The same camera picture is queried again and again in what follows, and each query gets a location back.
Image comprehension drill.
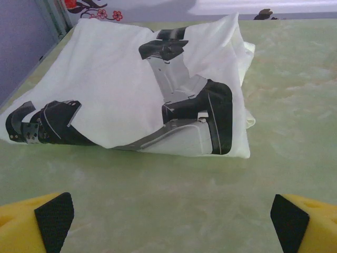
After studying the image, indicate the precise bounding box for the aluminium frame post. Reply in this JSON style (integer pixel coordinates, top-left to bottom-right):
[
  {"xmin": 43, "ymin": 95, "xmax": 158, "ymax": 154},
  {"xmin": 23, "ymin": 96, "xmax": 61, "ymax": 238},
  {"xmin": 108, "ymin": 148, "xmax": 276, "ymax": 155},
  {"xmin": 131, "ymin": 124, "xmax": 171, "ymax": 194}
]
[{"xmin": 39, "ymin": 0, "xmax": 75, "ymax": 43}]

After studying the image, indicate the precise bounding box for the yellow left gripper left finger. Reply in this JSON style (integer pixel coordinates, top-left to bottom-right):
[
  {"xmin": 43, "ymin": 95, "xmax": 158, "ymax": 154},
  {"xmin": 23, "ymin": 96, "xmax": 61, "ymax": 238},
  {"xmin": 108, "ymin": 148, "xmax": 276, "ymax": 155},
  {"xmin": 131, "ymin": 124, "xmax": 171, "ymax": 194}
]
[{"xmin": 0, "ymin": 191, "xmax": 75, "ymax": 253}]

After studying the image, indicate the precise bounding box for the white t-shirt with robot print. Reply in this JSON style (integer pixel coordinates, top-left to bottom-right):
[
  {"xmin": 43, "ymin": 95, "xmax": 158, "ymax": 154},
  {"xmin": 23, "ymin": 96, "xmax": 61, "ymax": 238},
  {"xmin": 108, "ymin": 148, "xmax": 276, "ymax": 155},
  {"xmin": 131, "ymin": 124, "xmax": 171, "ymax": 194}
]
[{"xmin": 0, "ymin": 12, "xmax": 256, "ymax": 159}]

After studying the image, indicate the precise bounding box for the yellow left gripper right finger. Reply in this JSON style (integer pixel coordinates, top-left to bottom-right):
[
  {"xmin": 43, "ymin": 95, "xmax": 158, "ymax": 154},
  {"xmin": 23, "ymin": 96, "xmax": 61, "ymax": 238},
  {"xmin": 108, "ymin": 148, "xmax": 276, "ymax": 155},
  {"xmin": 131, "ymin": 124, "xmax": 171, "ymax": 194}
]
[{"xmin": 270, "ymin": 193, "xmax": 337, "ymax": 253}]

